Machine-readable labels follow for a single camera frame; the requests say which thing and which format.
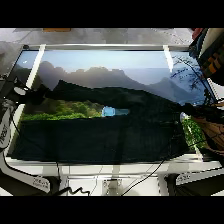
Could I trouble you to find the black pants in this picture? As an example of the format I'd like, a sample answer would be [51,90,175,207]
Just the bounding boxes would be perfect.
[11,79,198,165]

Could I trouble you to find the heap of clothes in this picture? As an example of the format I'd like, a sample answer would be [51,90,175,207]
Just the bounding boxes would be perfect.
[187,27,224,80]

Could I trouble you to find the brown garment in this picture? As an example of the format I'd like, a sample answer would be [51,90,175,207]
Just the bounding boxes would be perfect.
[191,101,224,155]

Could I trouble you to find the black cable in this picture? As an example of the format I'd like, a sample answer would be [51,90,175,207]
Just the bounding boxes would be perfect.
[55,185,92,197]
[119,158,168,197]

